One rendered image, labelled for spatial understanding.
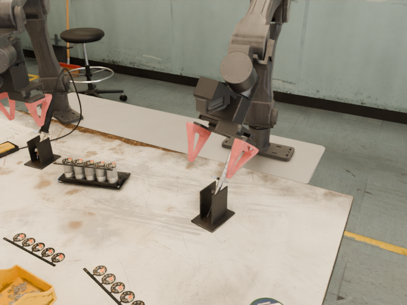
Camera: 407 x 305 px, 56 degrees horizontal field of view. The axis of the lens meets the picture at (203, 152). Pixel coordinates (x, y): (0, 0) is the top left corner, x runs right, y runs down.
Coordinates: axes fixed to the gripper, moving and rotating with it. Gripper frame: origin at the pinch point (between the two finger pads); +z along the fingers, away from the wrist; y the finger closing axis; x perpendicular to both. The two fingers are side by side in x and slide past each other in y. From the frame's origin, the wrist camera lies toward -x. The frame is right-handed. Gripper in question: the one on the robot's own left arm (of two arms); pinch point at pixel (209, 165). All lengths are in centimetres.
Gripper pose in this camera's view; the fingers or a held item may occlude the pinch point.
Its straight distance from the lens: 75.5
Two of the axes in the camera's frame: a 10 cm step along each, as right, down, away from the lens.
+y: 7.6, 3.1, -5.8
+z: -3.8, 9.2, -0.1
